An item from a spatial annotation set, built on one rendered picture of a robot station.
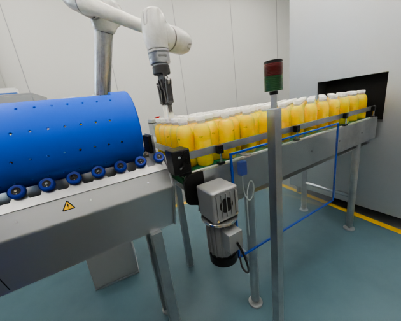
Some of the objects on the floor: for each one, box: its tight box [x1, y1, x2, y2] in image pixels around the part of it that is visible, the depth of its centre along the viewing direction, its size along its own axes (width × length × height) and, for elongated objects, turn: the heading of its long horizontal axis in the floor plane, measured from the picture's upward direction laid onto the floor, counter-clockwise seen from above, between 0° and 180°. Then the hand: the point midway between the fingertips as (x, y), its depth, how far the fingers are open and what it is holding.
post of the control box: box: [172, 178, 194, 268], centre depth 135 cm, size 4×4×100 cm
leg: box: [150, 229, 180, 321], centre depth 97 cm, size 6×6×63 cm
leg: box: [145, 234, 167, 315], centre depth 109 cm, size 6×6×63 cm
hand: (168, 113), depth 91 cm, fingers closed on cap, 4 cm apart
